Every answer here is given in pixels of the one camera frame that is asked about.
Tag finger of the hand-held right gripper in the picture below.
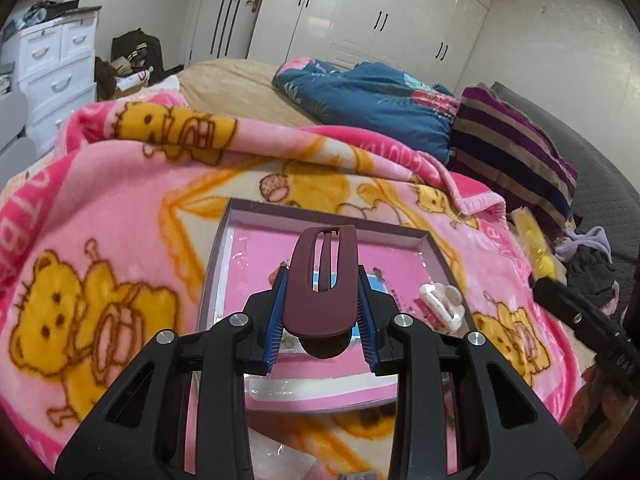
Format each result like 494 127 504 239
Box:
532 277 626 356

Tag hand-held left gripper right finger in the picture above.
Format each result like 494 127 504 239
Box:
356 265 586 480

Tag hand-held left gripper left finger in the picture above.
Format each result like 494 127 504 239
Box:
56 266 291 480

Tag maroon hair clip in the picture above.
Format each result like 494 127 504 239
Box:
282 225 362 360

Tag white claw hair clip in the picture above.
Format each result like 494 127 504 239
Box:
412 284 463 335

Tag shallow cardboard box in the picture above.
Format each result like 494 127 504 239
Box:
196 197 471 416

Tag pile of clothes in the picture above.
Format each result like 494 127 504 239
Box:
555 225 621 311

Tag yellow plush item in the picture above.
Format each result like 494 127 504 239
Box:
515 207 566 281

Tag pink book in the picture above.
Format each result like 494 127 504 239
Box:
217 221 447 405

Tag earring card in plastic bag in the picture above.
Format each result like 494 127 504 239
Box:
247 425 351 480

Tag grey padded headboard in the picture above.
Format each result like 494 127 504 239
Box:
490 82 640 281

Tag purple striped pillow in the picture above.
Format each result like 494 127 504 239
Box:
447 85 580 241

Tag pink bear printed blanket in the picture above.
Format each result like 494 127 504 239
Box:
0 100 586 480

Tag blue floral quilt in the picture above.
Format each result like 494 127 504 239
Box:
272 57 461 163

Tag beige bed sheet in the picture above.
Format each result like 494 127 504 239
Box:
175 59 321 126

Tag black bag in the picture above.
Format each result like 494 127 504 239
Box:
95 30 163 101

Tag white wardrobe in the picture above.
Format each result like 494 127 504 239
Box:
247 0 498 96

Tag white door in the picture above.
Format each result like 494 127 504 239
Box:
190 0 273 66

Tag white drawer cabinet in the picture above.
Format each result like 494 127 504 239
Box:
2 6 103 156

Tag grey scalloped bed frame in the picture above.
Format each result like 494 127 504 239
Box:
0 91 38 186

